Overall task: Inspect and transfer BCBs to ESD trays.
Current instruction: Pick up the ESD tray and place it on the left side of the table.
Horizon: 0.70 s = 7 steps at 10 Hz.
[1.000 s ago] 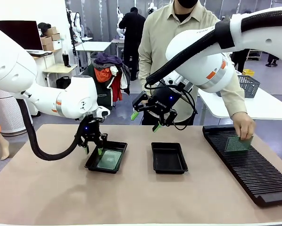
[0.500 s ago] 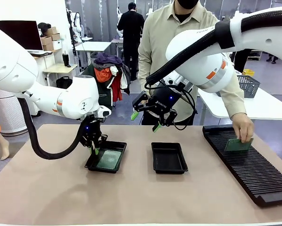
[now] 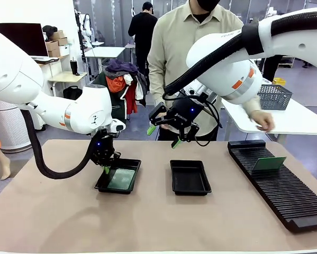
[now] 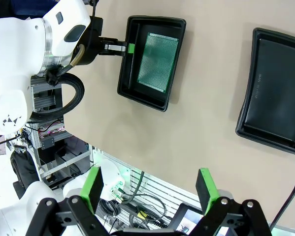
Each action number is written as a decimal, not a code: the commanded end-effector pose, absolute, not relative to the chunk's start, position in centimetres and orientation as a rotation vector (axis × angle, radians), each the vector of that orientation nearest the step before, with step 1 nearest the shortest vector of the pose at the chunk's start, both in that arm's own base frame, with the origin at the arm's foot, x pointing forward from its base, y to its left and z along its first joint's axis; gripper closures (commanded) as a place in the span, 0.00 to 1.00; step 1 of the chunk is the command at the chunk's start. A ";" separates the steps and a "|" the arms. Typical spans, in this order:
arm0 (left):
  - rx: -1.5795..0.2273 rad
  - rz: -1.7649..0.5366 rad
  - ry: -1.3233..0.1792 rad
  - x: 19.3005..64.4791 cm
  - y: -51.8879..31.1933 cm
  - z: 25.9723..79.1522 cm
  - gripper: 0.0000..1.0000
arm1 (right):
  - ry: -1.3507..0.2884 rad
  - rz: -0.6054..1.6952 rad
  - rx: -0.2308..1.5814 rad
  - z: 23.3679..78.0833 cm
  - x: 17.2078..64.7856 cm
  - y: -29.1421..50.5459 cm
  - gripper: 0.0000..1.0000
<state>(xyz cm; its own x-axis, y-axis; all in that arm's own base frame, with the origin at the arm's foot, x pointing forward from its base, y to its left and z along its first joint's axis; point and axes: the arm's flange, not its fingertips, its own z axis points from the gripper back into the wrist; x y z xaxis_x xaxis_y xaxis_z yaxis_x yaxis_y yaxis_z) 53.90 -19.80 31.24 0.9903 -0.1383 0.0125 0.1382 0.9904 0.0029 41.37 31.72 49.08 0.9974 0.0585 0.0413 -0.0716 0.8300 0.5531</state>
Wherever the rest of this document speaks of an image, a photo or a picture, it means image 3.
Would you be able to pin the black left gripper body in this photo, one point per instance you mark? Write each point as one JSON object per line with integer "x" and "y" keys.
{"x": 102, "y": 148}

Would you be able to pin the left gripper green finger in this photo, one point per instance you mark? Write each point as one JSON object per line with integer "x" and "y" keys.
{"x": 109, "y": 166}
{"x": 104, "y": 170}

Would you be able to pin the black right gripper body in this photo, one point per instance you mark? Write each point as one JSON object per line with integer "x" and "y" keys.
{"x": 183, "y": 115}

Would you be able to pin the right gripper green finger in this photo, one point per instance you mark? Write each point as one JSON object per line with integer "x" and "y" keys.
{"x": 176, "y": 143}
{"x": 150, "y": 130}

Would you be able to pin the plain green circuit board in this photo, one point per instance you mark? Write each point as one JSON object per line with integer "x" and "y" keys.
{"x": 121, "y": 180}

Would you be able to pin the black ESD tray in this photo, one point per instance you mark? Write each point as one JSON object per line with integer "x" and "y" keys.
{"x": 134, "y": 164}
{"x": 190, "y": 180}

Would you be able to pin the mesh patterned green circuit board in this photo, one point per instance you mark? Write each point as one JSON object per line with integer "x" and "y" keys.
{"x": 269, "y": 164}

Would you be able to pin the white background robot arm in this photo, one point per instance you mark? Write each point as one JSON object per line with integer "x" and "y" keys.
{"x": 86, "y": 26}

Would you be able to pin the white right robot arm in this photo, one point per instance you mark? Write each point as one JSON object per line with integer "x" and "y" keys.
{"x": 227, "y": 74}

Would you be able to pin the person's left forearm beige sleeve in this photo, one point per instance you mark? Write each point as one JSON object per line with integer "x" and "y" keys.
{"x": 253, "y": 105}

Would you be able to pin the person's right forearm beige sleeve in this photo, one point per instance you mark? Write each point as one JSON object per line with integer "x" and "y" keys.
{"x": 154, "y": 87}

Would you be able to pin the black slotted ESD rack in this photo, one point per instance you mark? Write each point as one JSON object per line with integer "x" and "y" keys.
{"x": 285, "y": 190}

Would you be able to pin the person's right hand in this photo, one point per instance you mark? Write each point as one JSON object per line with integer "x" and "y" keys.
{"x": 163, "y": 127}

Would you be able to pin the person's left hand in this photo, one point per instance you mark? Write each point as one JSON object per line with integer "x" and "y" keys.
{"x": 264, "y": 121}

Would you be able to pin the red garment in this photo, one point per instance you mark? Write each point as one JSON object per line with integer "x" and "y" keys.
{"x": 131, "y": 100}

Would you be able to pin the dark green jacket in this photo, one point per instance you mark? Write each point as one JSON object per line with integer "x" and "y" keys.
{"x": 118, "y": 105}

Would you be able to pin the white garment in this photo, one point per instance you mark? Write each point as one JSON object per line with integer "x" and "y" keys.
{"x": 138, "y": 90}

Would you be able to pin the orange garment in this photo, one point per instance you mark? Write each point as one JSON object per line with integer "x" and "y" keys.
{"x": 115, "y": 84}

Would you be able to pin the black backpack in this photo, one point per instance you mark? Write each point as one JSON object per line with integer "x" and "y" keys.
{"x": 71, "y": 92}

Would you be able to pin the grey garment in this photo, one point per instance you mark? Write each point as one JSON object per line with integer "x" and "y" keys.
{"x": 118, "y": 67}

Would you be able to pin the person in beige shirt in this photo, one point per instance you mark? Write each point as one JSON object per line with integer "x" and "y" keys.
{"x": 179, "y": 39}

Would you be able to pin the small light wood desk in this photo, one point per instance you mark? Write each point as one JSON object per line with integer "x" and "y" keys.
{"x": 65, "y": 77}

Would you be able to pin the dark tumbler cup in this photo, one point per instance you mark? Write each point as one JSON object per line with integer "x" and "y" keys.
{"x": 74, "y": 67}

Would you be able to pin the white background table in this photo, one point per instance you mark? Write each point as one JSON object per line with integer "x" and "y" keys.
{"x": 105, "y": 51}

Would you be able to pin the person in black clothes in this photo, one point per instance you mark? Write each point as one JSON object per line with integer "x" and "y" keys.
{"x": 142, "y": 31}

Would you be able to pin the grey plastic basket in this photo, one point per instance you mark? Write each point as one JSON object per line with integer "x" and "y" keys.
{"x": 274, "y": 98}

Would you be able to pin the white cylindrical air purifier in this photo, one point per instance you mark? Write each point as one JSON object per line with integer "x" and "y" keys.
{"x": 4, "y": 127}

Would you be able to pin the yellow bin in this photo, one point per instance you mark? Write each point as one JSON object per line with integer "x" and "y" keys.
{"x": 280, "y": 81}

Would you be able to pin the white box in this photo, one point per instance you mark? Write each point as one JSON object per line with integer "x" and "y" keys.
{"x": 64, "y": 50}

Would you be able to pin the brown cardboard box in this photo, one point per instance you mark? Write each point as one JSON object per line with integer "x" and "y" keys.
{"x": 58, "y": 35}
{"x": 63, "y": 41}
{"x": 53, "y": 53}
{"x": 52, "y": 45}

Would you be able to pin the black cap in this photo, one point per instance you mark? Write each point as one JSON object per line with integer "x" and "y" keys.
{"x": 49, "y": 28}

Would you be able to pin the black computer monitor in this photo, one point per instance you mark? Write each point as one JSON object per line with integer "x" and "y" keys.
{"x": 23, "y": 37}

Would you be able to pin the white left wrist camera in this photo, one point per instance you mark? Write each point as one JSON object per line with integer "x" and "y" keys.
{"x": 119, "y": 125}

